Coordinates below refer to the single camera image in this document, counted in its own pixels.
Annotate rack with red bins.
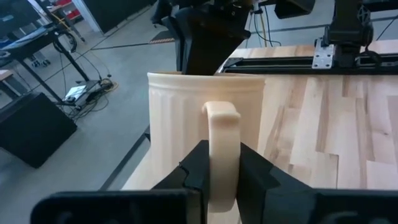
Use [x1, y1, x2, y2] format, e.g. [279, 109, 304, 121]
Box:
[46, 0, 82, 21]

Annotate striped floor mat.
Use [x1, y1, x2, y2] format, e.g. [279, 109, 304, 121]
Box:
[149, 29, 175, 44]

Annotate cream ribbed mug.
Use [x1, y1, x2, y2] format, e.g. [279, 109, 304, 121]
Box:
[147, 71, 267, 214]

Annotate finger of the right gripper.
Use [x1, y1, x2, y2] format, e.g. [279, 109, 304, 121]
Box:
[175, 7, 251, 76]
[160, 14, 185, 73]

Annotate black floor cable bundle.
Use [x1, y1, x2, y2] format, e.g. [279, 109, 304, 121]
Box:
[55, 76, 119, 121]

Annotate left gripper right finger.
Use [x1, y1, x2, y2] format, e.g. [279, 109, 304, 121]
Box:
[235, 142, 398, 224]

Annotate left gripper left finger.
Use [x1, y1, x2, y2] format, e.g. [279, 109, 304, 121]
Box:
[30, 139, 210, 224]

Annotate black table frame rail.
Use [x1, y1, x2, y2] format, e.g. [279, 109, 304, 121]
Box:
[217, 53, 398, 76]

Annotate black floor box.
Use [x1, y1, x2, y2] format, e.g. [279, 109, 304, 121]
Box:
[0, 91, 78, 169]

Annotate black partition wall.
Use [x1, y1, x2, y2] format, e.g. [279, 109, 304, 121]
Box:
[82, 0, 158, 34]

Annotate silver mounting plate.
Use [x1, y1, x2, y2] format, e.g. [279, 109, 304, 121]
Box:
[312, 37, 335, 70]

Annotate black desk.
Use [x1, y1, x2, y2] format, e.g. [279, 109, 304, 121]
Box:
[0, 21, 91, 105]

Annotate yellow cable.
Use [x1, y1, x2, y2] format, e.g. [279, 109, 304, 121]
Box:
[258, 12, 269, 47]

